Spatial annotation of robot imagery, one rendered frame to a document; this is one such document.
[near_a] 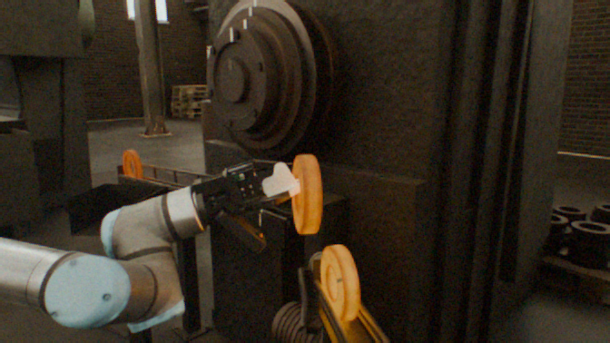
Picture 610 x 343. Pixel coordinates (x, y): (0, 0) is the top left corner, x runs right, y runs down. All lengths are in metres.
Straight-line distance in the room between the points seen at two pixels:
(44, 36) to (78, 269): 3.13
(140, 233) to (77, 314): 0.19
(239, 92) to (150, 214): 0.49
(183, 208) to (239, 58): 0.54
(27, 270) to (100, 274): 0.11
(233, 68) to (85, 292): 0.72
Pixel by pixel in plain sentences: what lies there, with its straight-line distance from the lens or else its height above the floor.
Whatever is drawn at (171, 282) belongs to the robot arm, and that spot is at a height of 0.79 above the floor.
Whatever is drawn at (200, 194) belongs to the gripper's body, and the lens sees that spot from 0.74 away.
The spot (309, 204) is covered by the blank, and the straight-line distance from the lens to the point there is 0.70.
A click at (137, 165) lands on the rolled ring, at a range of 2.13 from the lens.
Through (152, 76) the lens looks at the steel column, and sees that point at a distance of 8.20.
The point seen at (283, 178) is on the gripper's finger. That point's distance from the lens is 0.73.
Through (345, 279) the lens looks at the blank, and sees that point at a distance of 0.79.
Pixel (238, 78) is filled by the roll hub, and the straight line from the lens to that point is 1.11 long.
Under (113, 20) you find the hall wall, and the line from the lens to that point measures 11.80.
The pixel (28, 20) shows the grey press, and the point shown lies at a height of 1.51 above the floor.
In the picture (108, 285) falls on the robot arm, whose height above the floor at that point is 0.86.
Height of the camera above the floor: 1.13
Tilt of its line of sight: 14 degrees down
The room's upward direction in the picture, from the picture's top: straight up
